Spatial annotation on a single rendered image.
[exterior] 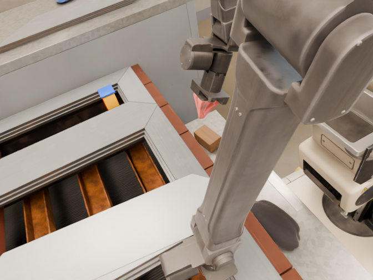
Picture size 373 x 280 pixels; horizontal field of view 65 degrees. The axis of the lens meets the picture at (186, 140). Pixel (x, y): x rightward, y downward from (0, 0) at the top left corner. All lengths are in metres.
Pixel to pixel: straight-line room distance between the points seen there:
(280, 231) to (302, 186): 0.63
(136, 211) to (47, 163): 0.41
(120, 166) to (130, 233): 0.60
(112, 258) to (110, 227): 0.09
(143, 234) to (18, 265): 0.34
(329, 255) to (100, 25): 1.17
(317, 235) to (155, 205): 0.48
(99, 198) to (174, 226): 0.43
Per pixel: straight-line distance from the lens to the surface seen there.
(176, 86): 1.61
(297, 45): 0.19
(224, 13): 0.68
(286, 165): 1.96
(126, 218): 0.86
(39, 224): 1.22
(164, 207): 0.84
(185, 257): 0.54
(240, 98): 0.25
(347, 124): 0.76
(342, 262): 0.97
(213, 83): 0.76
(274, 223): 0.95
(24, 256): 0.96
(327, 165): 0.98
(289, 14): 0.20
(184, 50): 0.72
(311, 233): 0.99
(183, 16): 1.47
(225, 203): 0.35
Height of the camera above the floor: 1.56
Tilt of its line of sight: 47 degrees down
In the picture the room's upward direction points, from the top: 14 degrees counter-clockwise
